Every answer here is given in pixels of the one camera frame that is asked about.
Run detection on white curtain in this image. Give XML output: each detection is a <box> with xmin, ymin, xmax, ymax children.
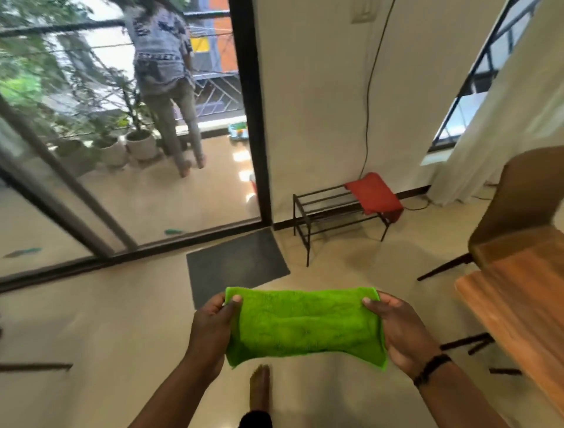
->
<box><xmin>427</xmin><ymin>0</ymin><xmax>564</xmax><ymax>207</ymax></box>

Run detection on balcony metal railing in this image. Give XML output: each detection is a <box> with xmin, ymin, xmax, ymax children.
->
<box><xmin>0</xmin><ymin>9</ymin><xmax>245</xmax><ymax>122</ymax></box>

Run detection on person's right hand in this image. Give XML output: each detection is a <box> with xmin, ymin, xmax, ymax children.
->
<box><xmin>362</xmin><ymin>291</ymin><xmax>442</xmax><ymax>380</ymax></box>

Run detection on green potted plants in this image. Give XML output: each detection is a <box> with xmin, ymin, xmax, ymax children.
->
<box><xmin>0</xmin><ymin>0</ymin><xmax>155</xmax><ymax>148</ymax></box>

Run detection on black cable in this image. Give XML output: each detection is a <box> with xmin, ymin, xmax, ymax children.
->
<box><xmin>358</xmin><ymin>0</ymin><xmax>397</xmax><ymax>180</ymax></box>

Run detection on person's left forearm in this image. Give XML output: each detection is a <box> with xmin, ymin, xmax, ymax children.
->
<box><xmin>128</xmin><ymin>358</ymin><xmax>224</xmax><ymax>428</ymax></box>

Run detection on person's right forearm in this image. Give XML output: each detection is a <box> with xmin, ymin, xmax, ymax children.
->
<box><xmin>413</xmin><ymin>358</ymin><xmax>512</xmax><ymax>428</ymax></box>

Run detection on wooden table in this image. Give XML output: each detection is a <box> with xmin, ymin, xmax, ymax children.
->
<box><xmin>455</xmin><ymin>247</ymin><xmax>564</xmax><ymax>415</ymax></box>

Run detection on white wall switch plate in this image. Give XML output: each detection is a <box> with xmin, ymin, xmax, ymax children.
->
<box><xmin>351</xmin><ymin>0</ymin><xmax>380</xmax><ymax>24</ymax></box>

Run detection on grey door mat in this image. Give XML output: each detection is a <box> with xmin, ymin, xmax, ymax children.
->
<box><xmin>186</xmin><ymin>228</ymin><xmax>291</xmax><ymax>310</ymax></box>

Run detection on black metal shoe rack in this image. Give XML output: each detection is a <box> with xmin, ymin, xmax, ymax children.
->
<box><xmin>293</xmin><ymin>183</ymin><xmax>393</xmax><ymax>268</ymax></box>

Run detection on grey plant pot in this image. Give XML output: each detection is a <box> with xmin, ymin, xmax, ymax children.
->
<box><xmin>53</xmin><ymin>139</ymin><xmax>98</xmax><ymax>177</ymax></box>

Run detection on person's black trouser leg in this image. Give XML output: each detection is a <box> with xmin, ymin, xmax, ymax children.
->
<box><xmin>238</xmin><ymin>410</ymin><xmax>273</xmax><ymax>428</ymax></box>

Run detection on white plant pot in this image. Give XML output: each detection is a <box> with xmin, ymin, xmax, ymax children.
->
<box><xmin>125</xmin><ymin>129</ymin><xmax>159</xmax><ymax>161</ymax></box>
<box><xmin>93</xmin><ymin>136</ymin><xmax>129</xmax><ymax>169</ymax></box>

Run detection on black sliding door frame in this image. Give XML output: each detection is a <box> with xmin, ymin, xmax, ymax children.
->
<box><xmin>0</xmin><ymin>0</ymin><xmax>274</xmax><ymax>294</ymax></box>

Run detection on green microfiber cloth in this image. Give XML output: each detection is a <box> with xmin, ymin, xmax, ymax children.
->
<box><xmin>224</xmin><ymin>287</ymin><xmax>389</xmax><ymax>371</ymax></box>

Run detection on person's foot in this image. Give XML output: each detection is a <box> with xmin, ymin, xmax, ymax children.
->
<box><xmin>249</xmin><ymin>364</ymin><xmax>271</xmax><ymax>413</ymax></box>

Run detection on red cloth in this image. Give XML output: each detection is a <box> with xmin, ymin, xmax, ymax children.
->
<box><xmin>344</xmin><ymin>172</ymin><xmax>404</xmax><ymax>224</ymax></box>

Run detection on brown chair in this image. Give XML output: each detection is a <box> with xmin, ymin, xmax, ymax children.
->
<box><xmin>417</xmin><ymin>146</ymin><xmax>564</xmax><ymax>282</ymax></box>

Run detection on person's left hand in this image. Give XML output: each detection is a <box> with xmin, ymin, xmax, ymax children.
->
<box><xmin>185</xmin><ymin>291</ymin><xmax>243</xmax><ymax>383</ymax></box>

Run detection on black wrist band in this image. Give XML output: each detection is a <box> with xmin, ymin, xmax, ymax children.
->
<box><xmin>412</xmin><ymin>353</ymin><xmax>453</xmax><ymax>389</ymax></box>

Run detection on black window frame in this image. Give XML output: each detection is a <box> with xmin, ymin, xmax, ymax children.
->
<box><xmin>428</xmin><ymin>0</ymin><xmax>542</xmax><ymax>153</ymax></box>

